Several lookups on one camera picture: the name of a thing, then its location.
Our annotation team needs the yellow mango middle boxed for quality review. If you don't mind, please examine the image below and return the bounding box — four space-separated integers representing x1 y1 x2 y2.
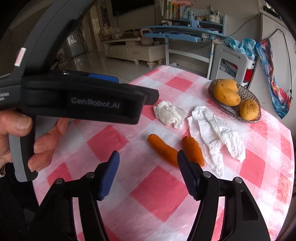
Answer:
216 79 238 92

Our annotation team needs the white tissue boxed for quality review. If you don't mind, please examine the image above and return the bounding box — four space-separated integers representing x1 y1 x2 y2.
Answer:
153 101 189 129

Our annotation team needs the black wall television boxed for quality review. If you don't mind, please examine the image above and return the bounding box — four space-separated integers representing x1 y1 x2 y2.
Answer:
111 0 155 16

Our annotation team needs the yellow mango right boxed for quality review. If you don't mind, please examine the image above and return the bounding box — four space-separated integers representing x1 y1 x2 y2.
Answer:
239 99 259 121

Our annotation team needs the row of books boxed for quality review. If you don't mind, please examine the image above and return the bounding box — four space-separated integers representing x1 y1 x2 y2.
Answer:
159 0 194 20

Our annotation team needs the pen holder cup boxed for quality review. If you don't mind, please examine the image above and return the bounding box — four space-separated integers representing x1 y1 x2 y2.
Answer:
207 5 221 24

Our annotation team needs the white plastic bag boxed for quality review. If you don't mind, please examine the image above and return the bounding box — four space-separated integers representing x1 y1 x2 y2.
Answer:
187 106 246 177

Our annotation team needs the colourful hanging bag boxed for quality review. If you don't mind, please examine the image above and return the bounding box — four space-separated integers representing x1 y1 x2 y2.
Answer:
255 38 292 120

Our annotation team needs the pink kettlebell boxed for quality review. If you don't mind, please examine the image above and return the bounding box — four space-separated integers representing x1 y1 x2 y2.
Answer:
140 28 154 46

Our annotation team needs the cream TV cabinet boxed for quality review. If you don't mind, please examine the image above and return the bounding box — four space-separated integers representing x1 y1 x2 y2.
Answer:
101 38 166 68

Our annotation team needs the blue children's study desk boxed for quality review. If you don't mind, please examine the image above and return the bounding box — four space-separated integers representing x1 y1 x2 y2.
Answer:
141 15 227 78

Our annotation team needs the yellow mango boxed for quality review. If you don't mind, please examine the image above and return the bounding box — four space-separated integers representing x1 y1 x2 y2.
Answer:
239 99 259 121
213 85 241 106
216 79 238 92

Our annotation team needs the yellow mango left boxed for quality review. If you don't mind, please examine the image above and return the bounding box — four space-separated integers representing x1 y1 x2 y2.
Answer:
213 85 241 106

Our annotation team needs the pink checkered tablecloth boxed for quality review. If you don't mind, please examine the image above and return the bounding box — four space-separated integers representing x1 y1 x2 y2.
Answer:
33 66 295 240

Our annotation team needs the white sideboard cabinet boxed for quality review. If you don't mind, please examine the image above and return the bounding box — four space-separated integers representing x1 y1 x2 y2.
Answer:
249 10 295 125

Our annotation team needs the light blue crumpled cloth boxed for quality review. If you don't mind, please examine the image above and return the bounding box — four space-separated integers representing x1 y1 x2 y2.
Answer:
223 36 257 61

